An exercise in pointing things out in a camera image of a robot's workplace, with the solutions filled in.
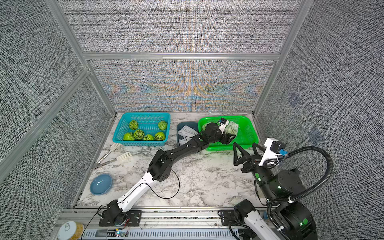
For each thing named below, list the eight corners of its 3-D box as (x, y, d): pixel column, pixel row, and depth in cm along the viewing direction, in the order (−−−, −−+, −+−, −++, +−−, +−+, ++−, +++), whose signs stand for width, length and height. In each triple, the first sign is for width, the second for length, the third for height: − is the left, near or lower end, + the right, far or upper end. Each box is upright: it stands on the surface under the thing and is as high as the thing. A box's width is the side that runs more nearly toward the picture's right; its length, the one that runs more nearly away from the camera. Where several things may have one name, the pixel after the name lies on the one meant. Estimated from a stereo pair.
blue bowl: (90, 195, 82) (85, 193, 79) (97, 177, 89) (94, 174, 86) (110, 195, 82) (107, 193, 79) (116, 177, 89) (113, 174, 86)
